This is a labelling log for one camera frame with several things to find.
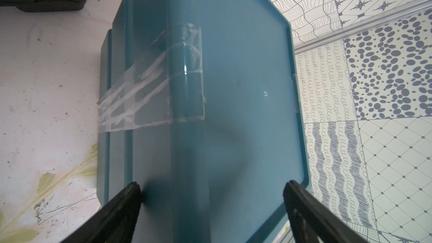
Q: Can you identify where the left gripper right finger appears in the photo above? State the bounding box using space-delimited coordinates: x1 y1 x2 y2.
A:
283 181 366 243

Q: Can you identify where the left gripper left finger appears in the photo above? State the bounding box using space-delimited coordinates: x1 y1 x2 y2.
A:
63 182 142 243

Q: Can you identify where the teal plastic drawer cabinet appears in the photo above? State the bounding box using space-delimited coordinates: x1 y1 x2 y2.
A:
99 0 309 243

